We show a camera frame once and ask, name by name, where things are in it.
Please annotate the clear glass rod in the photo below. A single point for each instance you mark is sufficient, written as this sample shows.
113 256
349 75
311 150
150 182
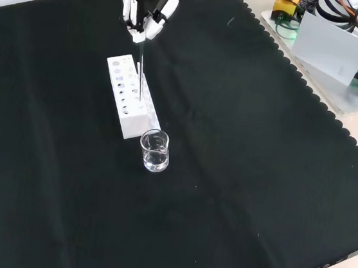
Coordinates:
141 71

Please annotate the white test tube rack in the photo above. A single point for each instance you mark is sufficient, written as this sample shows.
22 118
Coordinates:
132 122

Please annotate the yellow stop button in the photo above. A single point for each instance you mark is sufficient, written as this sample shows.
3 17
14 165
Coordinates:
282 5

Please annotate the small clear glass beaker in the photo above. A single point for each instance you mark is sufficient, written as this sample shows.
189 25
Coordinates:
155 160

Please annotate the pale white board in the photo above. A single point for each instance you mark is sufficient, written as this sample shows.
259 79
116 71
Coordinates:
328 47

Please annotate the black bench cloth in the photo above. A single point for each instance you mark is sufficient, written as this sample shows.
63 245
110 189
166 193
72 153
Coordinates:
244 154

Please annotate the grey metal base plate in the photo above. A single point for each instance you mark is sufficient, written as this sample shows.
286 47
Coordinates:
351 98

